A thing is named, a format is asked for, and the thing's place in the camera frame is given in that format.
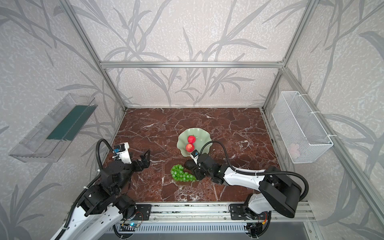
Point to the aluminium front rail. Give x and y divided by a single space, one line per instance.
192 212

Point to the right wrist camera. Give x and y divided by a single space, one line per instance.
195 155

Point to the white wire mesh basket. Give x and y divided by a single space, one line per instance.
303 135

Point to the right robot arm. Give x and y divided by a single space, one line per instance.
277 190

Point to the dark avocado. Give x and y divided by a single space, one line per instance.
190 165

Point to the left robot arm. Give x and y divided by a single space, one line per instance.
101 205

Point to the clear plastic wall bin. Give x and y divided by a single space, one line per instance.
49 139

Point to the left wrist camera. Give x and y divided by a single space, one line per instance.
121 153

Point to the aluminium cage frame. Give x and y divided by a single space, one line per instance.
361 181

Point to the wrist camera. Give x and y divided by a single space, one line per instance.
121 153
195 155

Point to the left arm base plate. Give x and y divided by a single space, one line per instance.
143 212

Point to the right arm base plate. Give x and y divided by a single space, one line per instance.
240 212

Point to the green grape bunch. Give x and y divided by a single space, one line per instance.
179 175

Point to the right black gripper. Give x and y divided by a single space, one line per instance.
197 169

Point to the red fake fruit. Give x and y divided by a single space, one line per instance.
190 148
191 139

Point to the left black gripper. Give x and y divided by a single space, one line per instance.
138 163

